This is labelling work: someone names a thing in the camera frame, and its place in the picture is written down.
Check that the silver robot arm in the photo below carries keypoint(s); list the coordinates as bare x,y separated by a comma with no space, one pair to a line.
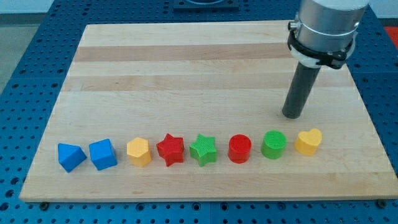
323,33

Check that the green star block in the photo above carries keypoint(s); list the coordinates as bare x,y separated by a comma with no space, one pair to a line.
203,150

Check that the wooden board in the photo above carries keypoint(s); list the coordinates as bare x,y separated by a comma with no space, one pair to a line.
217,79

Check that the green cylinder block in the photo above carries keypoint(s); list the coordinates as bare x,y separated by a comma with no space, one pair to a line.
273,144

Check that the blue triangle block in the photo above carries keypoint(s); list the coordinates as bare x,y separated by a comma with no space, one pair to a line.
70,156

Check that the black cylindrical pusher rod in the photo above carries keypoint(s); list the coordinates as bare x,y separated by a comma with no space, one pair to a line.
300,88

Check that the yellow hexagon block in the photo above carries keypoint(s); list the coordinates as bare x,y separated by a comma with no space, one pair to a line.
138,152

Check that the yellow heart block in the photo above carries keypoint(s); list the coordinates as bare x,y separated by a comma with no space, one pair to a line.
307,142

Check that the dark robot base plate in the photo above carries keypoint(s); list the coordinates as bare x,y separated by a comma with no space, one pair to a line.
185,5

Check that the red star block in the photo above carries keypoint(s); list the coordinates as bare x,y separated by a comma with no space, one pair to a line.
171,149

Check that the red cylinder block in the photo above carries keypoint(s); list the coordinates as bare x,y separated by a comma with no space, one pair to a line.
239,148

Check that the blue cube block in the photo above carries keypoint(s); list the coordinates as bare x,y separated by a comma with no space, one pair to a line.
102,154

